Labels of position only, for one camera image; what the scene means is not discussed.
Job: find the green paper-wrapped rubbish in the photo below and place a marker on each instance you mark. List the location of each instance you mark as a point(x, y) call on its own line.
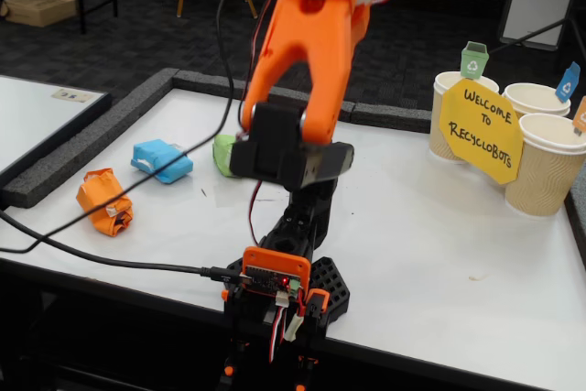
point(222, 153)

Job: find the paper cup with green tag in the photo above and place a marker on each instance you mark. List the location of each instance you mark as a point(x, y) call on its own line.
point(437, 144)

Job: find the blue paper-wrapped rubbish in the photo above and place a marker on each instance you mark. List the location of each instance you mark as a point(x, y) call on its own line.
point(146, 153)

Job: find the small paper label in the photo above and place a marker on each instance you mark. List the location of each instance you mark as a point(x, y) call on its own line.
point(73, 95)

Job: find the orange recycling bin tag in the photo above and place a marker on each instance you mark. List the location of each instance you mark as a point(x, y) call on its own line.
point(581, 118)

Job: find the white panel with black frame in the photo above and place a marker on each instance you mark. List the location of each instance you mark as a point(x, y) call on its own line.
point(545, 2)

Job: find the orange and black robot arm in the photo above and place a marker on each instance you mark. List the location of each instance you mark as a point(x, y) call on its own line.
point(297, 66)

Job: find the paper cup with orange tag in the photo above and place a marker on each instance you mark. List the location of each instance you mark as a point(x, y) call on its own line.
point(545, 176)

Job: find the whiteboard with black frame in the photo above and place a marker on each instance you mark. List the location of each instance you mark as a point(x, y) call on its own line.
point(36, 111)

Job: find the paper cup with blue tag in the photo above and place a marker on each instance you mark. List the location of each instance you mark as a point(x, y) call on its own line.
point(535, 98)

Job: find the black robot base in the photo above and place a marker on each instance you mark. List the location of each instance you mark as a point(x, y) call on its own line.
point(329, 281)

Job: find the dark grey foam strip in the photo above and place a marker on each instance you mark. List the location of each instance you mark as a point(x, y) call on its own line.
point(91, 141)
point(578, 217)
point(403, 118)

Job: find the orange controller board holder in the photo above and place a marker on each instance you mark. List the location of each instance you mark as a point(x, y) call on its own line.
point(274, 260)

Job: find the green recycling bin tag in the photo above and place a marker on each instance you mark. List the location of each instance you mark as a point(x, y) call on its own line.
point(474, 61)

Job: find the orange paper-wrapped rubbish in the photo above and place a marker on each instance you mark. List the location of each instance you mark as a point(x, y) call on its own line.
point(91, 192)

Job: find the blue recycling bin tag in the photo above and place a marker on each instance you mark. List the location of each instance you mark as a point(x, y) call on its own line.
point(567, 84)

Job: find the cardboard box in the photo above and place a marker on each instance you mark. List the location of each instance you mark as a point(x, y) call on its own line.
point(39, 8)

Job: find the black metal bar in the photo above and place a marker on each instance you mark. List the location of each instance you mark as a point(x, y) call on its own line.
point(531, 36)

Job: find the yellow welcome sign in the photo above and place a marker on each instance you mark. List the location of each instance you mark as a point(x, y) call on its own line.
point(480, 148)

